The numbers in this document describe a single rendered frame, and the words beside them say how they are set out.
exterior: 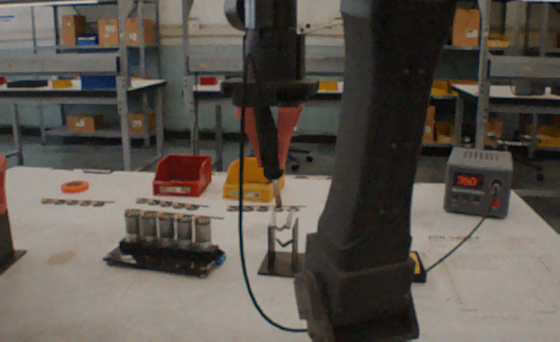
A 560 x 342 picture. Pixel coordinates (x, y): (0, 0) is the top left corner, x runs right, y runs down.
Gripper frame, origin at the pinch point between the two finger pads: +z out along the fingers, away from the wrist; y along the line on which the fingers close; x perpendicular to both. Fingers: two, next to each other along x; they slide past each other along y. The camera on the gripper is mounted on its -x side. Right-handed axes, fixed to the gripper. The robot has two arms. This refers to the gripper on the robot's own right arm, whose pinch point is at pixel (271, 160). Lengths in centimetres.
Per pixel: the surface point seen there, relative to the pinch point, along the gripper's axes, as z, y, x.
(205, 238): 13.5, 11.0, -7.6
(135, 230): 13.5, 22.1, -8.3
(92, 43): -16, 254, -392
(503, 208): 15, -36, -33
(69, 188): 16, 50, -33
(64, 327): 17.6, 21.7, 11.7
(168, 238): 14.1, 16.7, -7.9
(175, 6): -52, 185, -440
